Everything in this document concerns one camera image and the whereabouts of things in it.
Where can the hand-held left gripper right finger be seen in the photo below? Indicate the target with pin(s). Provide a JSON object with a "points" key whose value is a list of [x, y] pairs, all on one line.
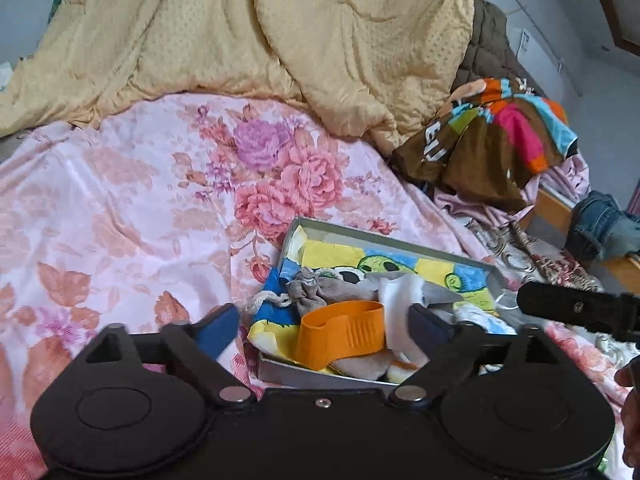
{"points": [[425, 332]]}

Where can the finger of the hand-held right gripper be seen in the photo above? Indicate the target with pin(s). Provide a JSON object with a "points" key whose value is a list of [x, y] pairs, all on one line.
{"points": [[570, 305]]}

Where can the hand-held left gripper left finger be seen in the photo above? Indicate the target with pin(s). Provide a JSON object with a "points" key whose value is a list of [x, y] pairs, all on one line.
{"points": [[220, 331]]}

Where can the white gauze towel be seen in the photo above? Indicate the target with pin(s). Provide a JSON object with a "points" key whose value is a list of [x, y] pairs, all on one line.
{"points": [[395, 310]]}

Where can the grey box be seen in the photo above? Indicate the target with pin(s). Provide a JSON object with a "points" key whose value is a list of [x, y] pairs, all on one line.
{"points": [[285, 375]]}

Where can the orange plastic band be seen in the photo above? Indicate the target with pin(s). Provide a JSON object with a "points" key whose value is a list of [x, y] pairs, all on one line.
{"points": [[340, 335]]}

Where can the person's right hand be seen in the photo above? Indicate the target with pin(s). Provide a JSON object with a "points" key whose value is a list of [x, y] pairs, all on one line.
{"points": [[631, 410]]}

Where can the gold patterned white fabric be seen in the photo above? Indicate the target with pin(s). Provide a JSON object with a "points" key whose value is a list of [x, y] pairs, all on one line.
{"points": [[545, 260]]}

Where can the beige plush cloth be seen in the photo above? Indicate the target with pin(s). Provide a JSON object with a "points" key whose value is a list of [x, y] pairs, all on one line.
{"points": [[365, 366]]}

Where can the grey green garment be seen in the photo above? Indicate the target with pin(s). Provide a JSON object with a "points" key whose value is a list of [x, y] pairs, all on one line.
{"points": [[629, 235]]}

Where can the blue jeans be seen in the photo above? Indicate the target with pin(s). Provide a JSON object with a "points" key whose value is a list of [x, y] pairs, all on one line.
{"points": [[595, 225]]}

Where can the cartoon frog towel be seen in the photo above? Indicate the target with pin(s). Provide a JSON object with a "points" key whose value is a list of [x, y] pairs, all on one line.
{"points": [[340, 255]]}

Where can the light pink satin cloth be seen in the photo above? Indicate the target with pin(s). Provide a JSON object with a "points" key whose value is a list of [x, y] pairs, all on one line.
{"points": [[570, 175]]}

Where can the pink floral bedsheet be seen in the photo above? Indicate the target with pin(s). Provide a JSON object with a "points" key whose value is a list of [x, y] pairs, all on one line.
{"points": [[125, 200]]}

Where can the brown multicoloured garment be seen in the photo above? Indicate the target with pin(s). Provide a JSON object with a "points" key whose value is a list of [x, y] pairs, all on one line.
{"points": [[480, 160]]}

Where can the white air conditioner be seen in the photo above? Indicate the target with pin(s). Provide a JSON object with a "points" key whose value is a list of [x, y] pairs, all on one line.
{"points": [[537, 50]]}

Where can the brown puffer jacket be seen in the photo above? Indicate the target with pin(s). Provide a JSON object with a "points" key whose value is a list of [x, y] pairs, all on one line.
{"points": [[490, 45]]}

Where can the yellow quilt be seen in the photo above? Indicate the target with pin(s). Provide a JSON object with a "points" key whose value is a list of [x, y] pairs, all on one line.
{"points": [[200, 25]]}

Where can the wooden bed frame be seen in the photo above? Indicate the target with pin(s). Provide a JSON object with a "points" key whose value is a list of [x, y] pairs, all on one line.
{"points": [[550, 210]]}

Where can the brown wooden frame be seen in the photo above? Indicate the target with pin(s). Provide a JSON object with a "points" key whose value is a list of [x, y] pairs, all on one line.
{"points": [[615, 5]]}

